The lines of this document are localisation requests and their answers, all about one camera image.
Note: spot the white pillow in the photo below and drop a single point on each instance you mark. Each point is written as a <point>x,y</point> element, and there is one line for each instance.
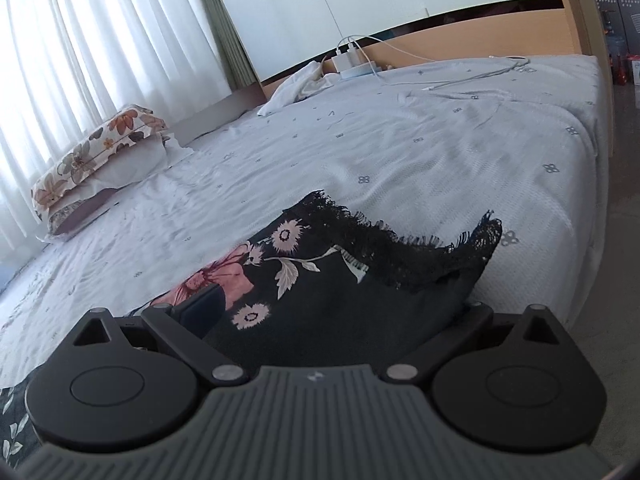
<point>135,160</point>

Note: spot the grey printed box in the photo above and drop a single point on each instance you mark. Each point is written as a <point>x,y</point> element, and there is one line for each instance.
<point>620,5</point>

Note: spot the wooden headboard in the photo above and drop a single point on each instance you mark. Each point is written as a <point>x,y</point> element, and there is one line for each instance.
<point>450,42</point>

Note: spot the light grey bed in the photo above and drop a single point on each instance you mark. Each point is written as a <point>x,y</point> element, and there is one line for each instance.
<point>350,150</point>

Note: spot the green curtain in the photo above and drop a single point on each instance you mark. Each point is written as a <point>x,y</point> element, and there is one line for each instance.
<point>227,35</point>

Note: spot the crumpled white cloth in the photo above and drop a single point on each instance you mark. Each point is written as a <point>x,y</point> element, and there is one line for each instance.
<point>297,85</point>

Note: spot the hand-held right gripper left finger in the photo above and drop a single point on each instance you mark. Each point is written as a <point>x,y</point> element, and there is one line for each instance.
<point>202,312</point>

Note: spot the orange flower print pillow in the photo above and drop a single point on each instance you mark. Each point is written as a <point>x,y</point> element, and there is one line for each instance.
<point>100,145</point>

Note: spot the mauve small print pillow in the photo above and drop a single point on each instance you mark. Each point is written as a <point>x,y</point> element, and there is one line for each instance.
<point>80,215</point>

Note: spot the white sheer curtain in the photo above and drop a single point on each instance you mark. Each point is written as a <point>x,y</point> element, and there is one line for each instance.
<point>90,45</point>

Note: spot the light blue flat device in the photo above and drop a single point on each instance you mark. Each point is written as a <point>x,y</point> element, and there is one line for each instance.
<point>360,70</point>

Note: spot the black floral pants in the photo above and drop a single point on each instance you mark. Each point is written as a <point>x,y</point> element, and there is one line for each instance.
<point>325,310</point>

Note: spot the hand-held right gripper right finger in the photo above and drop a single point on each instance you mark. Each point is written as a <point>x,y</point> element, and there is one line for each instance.
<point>477,314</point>

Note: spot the white power adapter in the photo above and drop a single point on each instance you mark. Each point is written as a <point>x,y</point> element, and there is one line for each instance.
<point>347,57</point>

